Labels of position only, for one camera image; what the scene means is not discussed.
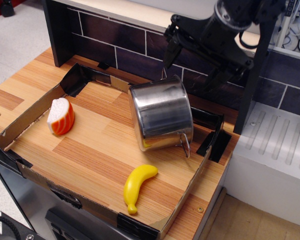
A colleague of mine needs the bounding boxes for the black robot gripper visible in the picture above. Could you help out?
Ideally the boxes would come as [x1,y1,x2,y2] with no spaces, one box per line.
[163,4,253,94]

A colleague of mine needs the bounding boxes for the stainless steel pot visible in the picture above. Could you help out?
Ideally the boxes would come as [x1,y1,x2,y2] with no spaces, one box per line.
[128,75,194,157]

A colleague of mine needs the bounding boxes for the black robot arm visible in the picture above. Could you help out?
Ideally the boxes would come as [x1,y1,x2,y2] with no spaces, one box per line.
[163,0,286,92]

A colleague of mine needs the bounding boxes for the cardboard fence with black tape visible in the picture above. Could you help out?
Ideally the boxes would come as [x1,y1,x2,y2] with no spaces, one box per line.
[0,56,239,240]

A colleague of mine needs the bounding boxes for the yellow toy banana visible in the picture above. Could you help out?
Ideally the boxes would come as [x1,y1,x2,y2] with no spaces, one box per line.
[123,164,158,215]

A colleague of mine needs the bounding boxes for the white dish drainer block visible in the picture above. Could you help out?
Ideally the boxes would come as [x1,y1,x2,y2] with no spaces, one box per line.
[224,103,300,225]

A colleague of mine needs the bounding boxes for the orange white salmon sushi toy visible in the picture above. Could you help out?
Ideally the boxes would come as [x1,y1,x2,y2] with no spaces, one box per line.
[47,97,75,136]

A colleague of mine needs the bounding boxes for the black device bottom left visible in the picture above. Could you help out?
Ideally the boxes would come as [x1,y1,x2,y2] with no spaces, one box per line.
[0,210,129,240]

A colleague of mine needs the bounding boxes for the white cables in background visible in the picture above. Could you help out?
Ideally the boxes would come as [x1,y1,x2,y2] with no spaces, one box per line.
[274,0,300,56]

